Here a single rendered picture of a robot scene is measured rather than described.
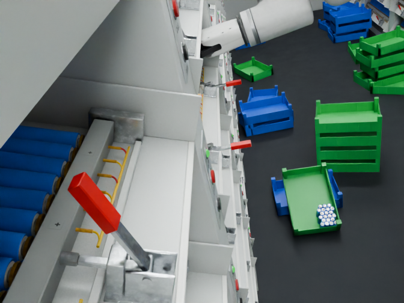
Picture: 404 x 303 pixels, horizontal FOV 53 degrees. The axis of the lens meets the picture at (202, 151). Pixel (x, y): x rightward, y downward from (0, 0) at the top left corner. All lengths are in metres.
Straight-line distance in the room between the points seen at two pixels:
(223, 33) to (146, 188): 0.68
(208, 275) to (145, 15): 0.32
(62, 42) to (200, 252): 0.37
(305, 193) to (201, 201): 1.52
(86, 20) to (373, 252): 1.70
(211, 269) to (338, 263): 1.29
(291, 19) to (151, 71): 0.64
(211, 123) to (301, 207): 1.15
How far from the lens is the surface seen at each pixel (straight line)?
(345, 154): 2.16
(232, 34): 0.97
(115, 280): 0.25
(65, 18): 0.17
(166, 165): 0.37
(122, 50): 0.37
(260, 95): 3.05
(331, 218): 1.85
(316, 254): 1.81
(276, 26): 0.98
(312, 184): 1.98
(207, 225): 0.47
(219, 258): 0.51
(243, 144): 0.70
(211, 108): 0.89
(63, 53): 0.17
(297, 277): 1.73
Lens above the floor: 1.34
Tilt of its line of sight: 32 degrees down
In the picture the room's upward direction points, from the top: 13 degrees counter-clockwise
